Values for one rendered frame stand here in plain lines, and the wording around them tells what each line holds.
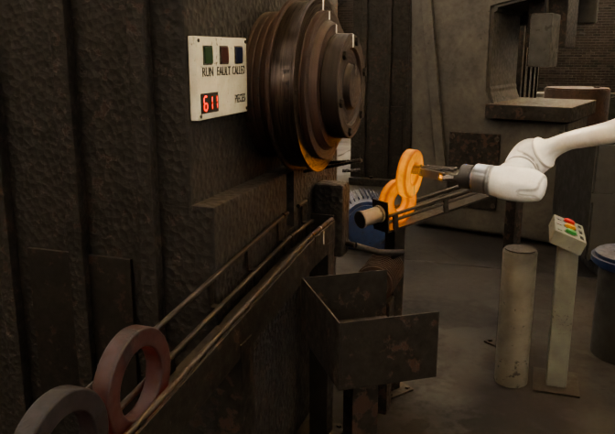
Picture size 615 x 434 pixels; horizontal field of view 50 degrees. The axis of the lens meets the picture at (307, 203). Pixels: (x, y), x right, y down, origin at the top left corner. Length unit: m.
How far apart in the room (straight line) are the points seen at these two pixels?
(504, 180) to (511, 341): 0.76
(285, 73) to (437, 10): 2.98
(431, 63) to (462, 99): 0.31
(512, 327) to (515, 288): 0.15
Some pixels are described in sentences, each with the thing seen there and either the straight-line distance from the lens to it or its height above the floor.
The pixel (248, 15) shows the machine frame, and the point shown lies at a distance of 1.76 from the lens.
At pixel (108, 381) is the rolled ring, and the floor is 0.72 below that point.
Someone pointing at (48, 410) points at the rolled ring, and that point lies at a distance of 0.98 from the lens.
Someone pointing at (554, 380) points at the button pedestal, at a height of 0.03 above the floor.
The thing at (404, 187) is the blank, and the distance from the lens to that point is 2.08.
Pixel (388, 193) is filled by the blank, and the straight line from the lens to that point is 2.23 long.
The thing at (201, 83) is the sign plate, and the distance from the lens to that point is 1.48.
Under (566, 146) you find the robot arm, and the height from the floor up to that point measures 0.94.
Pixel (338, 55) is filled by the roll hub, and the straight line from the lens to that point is 1.71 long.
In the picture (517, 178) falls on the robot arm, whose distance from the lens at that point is 1.99.
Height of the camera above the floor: 1.21
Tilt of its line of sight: 13 degrees down
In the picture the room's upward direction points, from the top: straight up
